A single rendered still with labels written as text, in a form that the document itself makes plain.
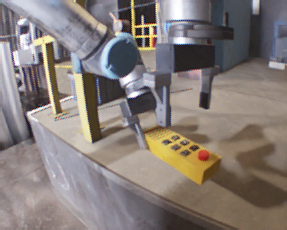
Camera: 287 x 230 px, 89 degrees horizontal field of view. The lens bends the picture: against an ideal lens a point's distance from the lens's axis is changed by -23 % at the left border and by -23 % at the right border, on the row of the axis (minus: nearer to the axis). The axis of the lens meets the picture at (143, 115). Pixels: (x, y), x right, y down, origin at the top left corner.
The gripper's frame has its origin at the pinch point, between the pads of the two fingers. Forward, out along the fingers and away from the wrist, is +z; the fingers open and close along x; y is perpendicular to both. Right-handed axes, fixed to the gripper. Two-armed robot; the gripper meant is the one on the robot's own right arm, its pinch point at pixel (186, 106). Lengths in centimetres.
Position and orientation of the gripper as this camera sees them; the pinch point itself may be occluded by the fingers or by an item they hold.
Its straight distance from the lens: 39.7
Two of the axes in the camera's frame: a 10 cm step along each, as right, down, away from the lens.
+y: -5.9, -3.0, 7.5
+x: -8.0, 2.6, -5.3
